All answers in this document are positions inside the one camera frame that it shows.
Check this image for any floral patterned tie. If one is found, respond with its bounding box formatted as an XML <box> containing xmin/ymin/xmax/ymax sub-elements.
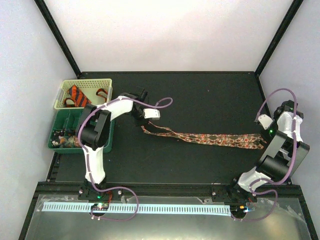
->
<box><xmin>141</xmin><ymin>122</ymin><xmax>267</xmax><ymax>150</ymax></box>

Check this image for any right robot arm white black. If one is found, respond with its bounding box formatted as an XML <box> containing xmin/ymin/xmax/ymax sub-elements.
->
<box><xmin>227</xmin><ymin>100</ymin><xmax>310</xmax><ymax>202</ymax></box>

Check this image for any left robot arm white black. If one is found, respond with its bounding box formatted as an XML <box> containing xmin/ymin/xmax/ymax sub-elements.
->
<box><xmin>75</xmin><ymin>90</ymin><xmax>148</xmax><ymax>200</ymax></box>

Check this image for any orange navy striped tie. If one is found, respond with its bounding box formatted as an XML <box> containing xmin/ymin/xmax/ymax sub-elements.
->
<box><xmin>63</xmin><ymin>85</ymin><xmax>109</xmax><ymax>108</ymax></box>

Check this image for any cream perforated basket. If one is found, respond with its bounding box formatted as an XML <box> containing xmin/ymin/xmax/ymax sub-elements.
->
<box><xmin>53</xmin><ymin>78</ymin><xmax>113</xmax><ymax>110</ymax></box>

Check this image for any green divided organizer tray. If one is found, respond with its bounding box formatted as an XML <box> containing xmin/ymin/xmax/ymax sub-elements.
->
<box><xmin>47</xmin><ymin>107</ymin><xmax>116</xmax><ymax>154</ymax></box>

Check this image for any dark floral rolled tie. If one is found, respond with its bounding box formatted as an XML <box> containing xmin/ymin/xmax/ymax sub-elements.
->
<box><xmin>49</xmin><ymin>128</ymin><xmax>81</xmax><ymax>149</ymax></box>

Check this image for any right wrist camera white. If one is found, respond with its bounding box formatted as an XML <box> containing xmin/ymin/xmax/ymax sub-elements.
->
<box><xmin>254</xmin><ymin>114</ymin><xmax>274</xmax><ymax>130</ymax></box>

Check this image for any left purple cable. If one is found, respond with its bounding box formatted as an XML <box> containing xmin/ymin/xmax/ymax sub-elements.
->
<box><xmin>77</xmin><ymin>96</ymin><xmax>174</xmax><ymax>222</ymax></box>

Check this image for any purple cable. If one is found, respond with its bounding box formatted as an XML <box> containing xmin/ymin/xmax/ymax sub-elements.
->
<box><xmin>231</xmin><ymin>87</ymin><xmax>298</xmax><ymax>222</ymax></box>
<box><xmin>77</xmin><ymin>96</ymin><xmax>174</xmax><ymax>222</ymax></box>

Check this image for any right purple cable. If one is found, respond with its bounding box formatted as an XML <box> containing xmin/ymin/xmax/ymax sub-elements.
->
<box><xmin>231</xmin><ymin>87</ymin><xmax>298</xmax><ymax>222</ymax></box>

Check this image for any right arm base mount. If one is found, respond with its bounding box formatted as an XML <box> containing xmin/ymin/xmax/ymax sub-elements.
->
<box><xmin>211</xmin><ymin>184</ymin><xmax>257</xmax><ymax>204</ymax></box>

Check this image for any black aluminium front rail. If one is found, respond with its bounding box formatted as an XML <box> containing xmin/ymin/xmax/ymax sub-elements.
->
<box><xmin>37</xmin><ymin>181</ymin><xmax>305</xmax><ymax>198</ymax></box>

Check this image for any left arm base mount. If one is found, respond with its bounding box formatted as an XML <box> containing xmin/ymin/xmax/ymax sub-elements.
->
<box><xmin>78</xmin><ymin>184</ymin><xmax>124</xmax><ymax>202</ymax></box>

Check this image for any white slotted cable duct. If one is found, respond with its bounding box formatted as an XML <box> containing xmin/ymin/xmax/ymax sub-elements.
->
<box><xmin>41</xmin><ymin>202</ymin><xmax>231</xmax><ymax>217</ymax></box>

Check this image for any right black frame post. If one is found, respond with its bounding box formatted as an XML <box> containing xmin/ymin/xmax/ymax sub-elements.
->
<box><xmin>254</xmin><ymin>0</ymin><xmax>304</xmax><ymax>76</ymax></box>

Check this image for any black frame post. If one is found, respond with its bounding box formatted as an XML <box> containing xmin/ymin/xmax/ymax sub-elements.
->
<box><xmin>254</xmin><ymin>0</ymin><xmax>304</xmax><ymax>76</ymax></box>
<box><xmin>34</xmin><ymin>0</ymin><xmax>82</xmax><ymax>78</ymax></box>

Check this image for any left black frame post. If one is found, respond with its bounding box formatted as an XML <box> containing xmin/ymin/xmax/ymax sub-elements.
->
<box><xmin>34</xmin><ymin>0</ymin><xmax>82</xmax><ymax>78</ymax></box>

